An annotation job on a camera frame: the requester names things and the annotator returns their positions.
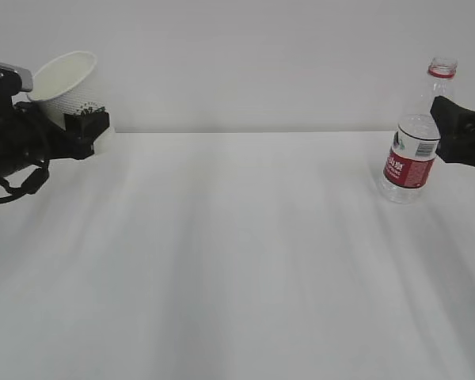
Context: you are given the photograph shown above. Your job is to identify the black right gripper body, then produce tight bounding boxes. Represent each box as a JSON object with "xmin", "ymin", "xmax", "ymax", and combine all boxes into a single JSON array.
[{"xmin": 436, "ymin": 127, "xmax": 475, "ymax": 167}]

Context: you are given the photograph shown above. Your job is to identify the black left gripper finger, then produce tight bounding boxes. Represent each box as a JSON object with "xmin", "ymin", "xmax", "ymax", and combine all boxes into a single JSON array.
[{"xmin": 47, "ymin": 111, "xmax": 110, "ymax": 159}]

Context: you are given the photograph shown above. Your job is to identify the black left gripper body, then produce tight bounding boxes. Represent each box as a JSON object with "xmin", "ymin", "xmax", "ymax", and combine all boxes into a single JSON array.
[{"xmin": 0, "ymin": 65, "xmax": 52, "ymax": 187}]

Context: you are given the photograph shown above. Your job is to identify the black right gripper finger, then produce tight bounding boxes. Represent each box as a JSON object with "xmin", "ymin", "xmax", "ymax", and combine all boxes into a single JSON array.
[{"xmin": 431, "ymin": 96, "xmax": 475, "ymax": 139}]

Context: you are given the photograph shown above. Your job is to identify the white paper cup green logo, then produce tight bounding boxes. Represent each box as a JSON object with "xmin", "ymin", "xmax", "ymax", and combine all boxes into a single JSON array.
[{"xmin": 27, "ymin": 51, "xmax": 115, "ymax": 155}]

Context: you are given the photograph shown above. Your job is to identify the clear water bottle red label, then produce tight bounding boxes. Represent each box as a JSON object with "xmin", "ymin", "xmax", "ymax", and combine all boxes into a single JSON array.
[{"xmin": 378, "ymin": 57, "xmax": 458, "ymax": 204}]

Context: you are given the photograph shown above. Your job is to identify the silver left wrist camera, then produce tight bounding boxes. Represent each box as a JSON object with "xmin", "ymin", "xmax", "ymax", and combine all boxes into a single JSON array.
[{"xmin": 0, "ymin": 63, "xmax": 33, "ymax": 96}]

